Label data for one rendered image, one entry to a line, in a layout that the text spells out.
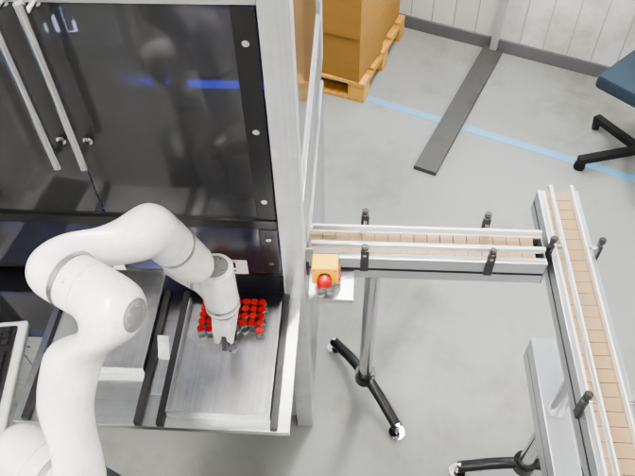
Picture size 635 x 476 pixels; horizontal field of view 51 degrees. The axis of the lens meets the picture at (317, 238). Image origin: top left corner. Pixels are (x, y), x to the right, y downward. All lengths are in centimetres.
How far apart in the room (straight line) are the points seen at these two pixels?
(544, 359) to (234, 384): 102
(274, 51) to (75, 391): 71
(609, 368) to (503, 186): 180
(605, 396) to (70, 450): 123
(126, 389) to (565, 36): 326
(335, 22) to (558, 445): 238
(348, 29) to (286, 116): 226
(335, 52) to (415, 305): 152
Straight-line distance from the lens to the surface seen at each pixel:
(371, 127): 372
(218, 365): 181
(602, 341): 190
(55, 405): 125
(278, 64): 132
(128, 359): 187
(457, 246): 193
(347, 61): 376
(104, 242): 119
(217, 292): 151
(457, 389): 278
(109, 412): 182
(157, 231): 120
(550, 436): 216
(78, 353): 116
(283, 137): 144
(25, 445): 138
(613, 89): 337
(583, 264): 203
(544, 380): 224
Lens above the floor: 245
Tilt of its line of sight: 51 degrees down
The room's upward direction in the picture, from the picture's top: 2 degrees counter-clockwise
